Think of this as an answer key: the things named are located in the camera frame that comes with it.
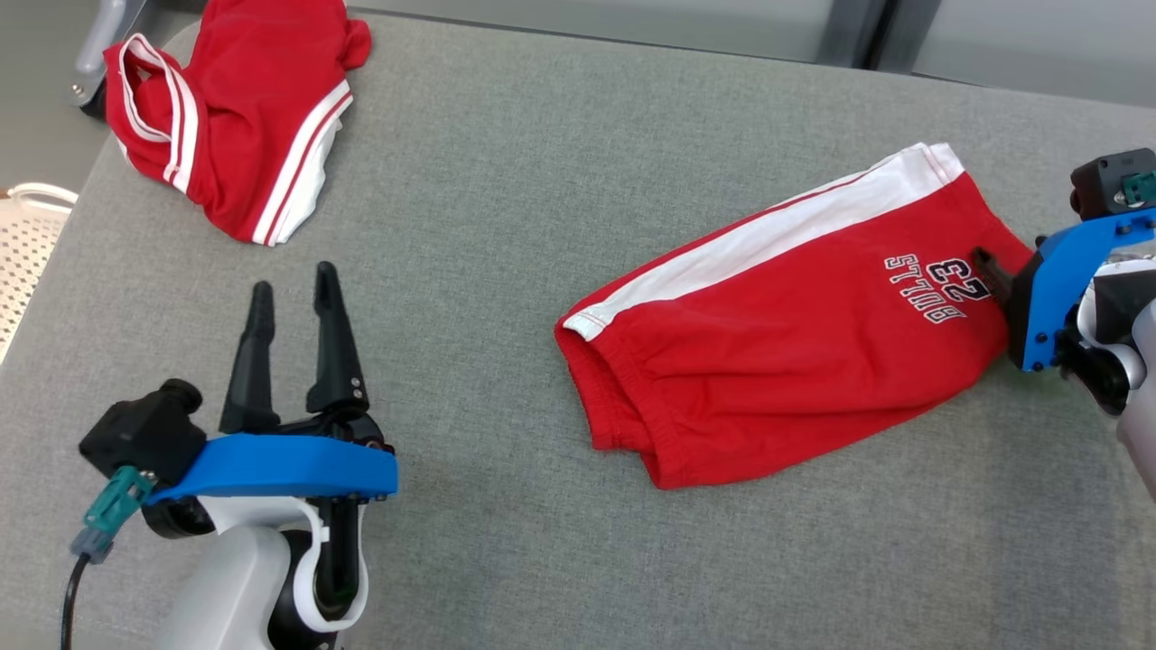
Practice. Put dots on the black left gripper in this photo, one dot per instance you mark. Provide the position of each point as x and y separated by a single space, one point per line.
339 424

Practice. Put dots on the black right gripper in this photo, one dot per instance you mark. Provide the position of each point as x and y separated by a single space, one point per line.
1097 379

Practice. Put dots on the red shorts white side stripe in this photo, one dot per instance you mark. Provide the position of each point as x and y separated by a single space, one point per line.
777 361

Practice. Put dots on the red basketball jersey white trim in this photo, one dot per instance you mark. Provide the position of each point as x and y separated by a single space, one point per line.
244 90

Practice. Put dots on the white perforated laundry basket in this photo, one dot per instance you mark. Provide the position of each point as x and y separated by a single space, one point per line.
27 262

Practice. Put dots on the black caster wheel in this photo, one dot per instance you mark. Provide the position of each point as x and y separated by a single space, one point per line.
93 101

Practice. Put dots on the grey metal cart leg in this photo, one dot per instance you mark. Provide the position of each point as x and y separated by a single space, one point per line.
99 36

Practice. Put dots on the blue right camera bracket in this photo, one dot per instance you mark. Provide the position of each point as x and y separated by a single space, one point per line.
1057 280

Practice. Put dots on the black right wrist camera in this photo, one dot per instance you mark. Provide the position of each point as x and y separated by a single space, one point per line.
1097 185

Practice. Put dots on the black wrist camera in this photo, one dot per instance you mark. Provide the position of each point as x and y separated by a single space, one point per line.
1097 185
144 433

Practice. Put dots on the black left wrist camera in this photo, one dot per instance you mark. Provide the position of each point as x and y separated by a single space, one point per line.
144 433

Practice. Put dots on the grey partition post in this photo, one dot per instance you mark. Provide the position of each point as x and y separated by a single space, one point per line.
849 36

